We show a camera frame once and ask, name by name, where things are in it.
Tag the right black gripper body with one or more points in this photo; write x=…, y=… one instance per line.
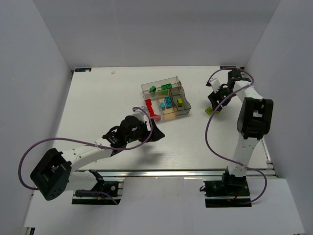
x=217, y=99

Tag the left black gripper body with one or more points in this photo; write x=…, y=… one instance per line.
x=148, y=130

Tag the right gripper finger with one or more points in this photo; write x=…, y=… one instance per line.
x=215, y=106
x=212, y=98

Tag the lime square lego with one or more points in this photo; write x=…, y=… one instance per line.
x=209, y=110

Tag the red curved lego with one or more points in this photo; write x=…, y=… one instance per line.
x=152, y=114

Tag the cyan small lego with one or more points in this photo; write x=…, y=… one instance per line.
x=162, y=105

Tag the cyan long lego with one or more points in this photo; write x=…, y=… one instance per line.
x=168, y=102

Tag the small green number lego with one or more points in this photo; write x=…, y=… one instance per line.
x=152, y=89

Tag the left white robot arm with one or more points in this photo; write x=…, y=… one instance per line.
x=59, y=171

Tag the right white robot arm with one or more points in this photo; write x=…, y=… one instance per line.
x=253, y=122

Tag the amber transparent container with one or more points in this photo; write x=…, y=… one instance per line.
x=168, y=113

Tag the grey smoky container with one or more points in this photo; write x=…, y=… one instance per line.
x=178, y=92

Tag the long clear smoky container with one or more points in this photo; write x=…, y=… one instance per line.
x=174, y=81

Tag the left blue table label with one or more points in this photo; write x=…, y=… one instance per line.
x=82, y=70

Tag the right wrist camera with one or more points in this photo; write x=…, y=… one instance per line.
x=214, y=84

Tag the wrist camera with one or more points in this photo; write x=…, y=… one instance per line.
x=139, y=113
x=214, y=84

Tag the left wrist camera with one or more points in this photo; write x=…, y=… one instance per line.
x=139, y=113

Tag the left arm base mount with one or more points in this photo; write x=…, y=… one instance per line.
x=103, y=192

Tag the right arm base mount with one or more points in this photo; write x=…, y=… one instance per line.
x=231, y=191

